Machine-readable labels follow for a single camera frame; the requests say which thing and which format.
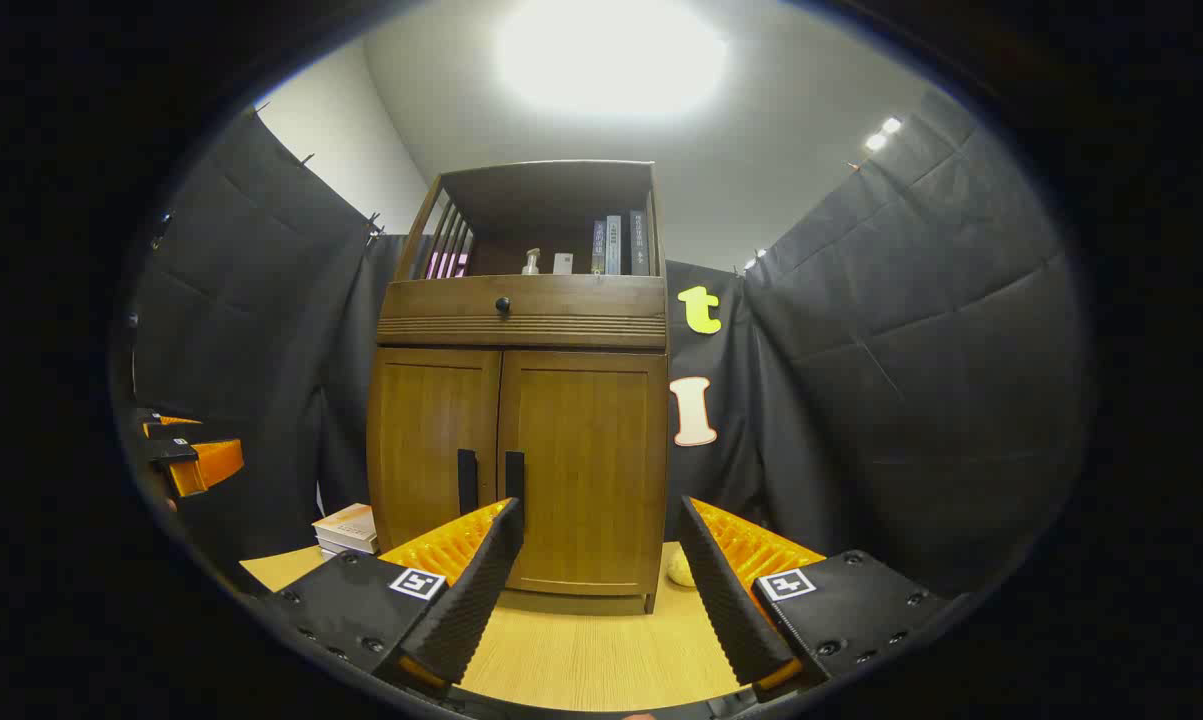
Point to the small beige round object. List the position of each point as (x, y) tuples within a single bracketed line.
[(681, 570)]

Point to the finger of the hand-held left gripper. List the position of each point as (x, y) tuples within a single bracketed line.
[(211, 465), (176, 430)]

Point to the wooden cabinet door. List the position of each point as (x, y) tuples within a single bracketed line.
[(591, 450), (426, 430)]

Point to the black backdrop cloth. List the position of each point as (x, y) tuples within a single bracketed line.
[(911, 350)]

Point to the wooden cabinet drawer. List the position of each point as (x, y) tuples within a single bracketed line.
[(571, 298)]

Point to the small ceiling light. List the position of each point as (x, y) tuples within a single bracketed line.
[(883, 133)]

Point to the dark blue book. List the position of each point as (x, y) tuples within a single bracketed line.
[(598, 250)]

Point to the grey spine book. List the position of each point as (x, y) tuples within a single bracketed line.
[(614, 248)]

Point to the small white box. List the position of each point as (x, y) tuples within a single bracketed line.
[(563, 264)]

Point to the black spine book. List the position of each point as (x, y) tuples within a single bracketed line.
[(640, 245)]

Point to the wooden double-door shoe cabinet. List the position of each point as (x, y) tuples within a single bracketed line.
[(561, 330)]

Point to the white pump bottle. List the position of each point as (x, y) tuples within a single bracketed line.
[(531, 265)]

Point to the large ceiling light panel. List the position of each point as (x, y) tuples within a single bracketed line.
[(611, 55)]

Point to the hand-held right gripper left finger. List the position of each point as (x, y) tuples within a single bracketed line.
[(471, 610)]

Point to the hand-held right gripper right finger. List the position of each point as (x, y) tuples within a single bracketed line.
[(731, 610)]

